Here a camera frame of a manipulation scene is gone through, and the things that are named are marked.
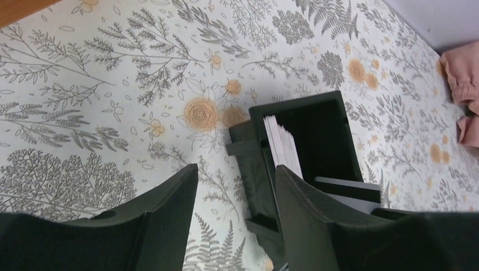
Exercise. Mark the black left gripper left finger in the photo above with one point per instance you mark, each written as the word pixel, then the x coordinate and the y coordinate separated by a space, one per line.
pixel 149 232

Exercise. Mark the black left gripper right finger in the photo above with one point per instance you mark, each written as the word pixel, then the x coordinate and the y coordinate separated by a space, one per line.
pixel 321 233

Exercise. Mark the white card stack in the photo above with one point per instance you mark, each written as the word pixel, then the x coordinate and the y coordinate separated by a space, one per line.
pixel 282 145

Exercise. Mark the black plastic card box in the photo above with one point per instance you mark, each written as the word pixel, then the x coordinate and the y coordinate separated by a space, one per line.
pixel 324 147

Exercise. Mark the floral table mat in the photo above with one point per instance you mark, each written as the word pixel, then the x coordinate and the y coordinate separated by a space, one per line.
pixel 103 100

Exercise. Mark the pink cloth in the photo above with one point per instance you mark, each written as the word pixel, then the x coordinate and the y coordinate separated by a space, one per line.
pixel 461 67

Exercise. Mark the orange compartment tray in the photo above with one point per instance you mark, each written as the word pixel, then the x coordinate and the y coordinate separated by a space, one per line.
pixel 14 10

